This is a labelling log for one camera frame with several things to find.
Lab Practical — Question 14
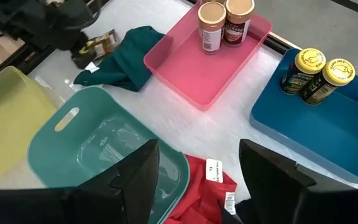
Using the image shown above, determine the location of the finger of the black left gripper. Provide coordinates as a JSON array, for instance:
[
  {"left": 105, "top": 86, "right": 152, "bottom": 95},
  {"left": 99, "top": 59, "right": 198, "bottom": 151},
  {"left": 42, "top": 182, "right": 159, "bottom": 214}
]
[{"left": 71, "top": 30, "right": 90, "bottom": 70}]

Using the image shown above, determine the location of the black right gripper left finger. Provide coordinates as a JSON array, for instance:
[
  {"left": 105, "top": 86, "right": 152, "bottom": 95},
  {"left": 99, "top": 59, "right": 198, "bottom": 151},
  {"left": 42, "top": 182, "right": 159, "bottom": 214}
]
[{"left": 0, "top": 139, "right": 160, "bottom": 224}]

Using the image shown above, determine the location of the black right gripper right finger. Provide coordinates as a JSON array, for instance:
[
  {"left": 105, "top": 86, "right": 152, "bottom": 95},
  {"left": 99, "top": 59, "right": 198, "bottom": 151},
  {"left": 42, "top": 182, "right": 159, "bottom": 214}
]
[{"left": 239, "top": 139, "right": 358, "bottom": 224}]

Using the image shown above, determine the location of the blue plastic tray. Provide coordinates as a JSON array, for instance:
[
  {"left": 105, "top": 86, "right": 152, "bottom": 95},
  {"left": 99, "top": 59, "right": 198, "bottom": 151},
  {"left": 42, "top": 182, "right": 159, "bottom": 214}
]
[{"left": 249, "top": 48, "right": 358, "bottom": 187}]

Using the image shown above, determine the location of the yellow-lid spice jar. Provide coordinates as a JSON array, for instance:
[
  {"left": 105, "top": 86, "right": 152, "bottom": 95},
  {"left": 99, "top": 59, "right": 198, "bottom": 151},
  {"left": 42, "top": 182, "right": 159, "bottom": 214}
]
[
  {"left": 280, "top": 47, "right": 327, "bottom": 95},
  {"left": 299, "top": 58, "right": 356, "bottom": 106}
]

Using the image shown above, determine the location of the dark green cloth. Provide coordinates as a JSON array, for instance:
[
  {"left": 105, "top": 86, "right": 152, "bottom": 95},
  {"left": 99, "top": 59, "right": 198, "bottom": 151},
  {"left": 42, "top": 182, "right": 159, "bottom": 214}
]
[{"left": 73, "top": 26, "right": 166, "bottom": 93}]

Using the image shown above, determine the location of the teal plastic bin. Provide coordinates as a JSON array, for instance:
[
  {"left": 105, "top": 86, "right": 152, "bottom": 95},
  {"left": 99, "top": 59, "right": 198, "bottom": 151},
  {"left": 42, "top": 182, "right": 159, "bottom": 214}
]
[{"left": 26, "top": 86, "right": 191, "bottom": 224}]

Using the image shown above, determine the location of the black cloth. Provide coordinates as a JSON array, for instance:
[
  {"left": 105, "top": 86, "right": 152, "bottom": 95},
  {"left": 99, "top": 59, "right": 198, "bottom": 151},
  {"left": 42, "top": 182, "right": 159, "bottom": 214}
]
[{"left": 219, "top": 198, "right": 251, "bottom": 224}]

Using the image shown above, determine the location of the yellow plastic tray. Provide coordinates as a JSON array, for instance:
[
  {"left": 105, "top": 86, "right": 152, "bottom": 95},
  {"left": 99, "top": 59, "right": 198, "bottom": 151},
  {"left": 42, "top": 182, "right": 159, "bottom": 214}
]
[{"left": 0, "top": 65, "right": 58, "bottom": 190}]

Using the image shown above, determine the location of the red cloth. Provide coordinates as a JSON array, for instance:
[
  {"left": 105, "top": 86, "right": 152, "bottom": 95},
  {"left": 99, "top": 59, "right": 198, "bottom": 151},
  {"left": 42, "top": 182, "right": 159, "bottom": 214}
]
[{"left": 163, "top": 154, "right": 239, "bottom": 224}]

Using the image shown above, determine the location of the pink plastic tray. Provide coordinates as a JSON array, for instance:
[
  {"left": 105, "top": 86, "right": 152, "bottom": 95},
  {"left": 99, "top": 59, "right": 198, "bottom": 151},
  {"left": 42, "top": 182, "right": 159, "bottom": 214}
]
[{"left": 143, "top": 0, "right": 273, "bottom": 111}]

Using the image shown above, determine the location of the white table cover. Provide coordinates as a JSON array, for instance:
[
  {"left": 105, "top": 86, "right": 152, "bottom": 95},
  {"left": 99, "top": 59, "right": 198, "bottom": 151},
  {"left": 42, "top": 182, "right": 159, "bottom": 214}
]
[{"left": 0, "top": 0, "right": 358, "bottom": 203}]

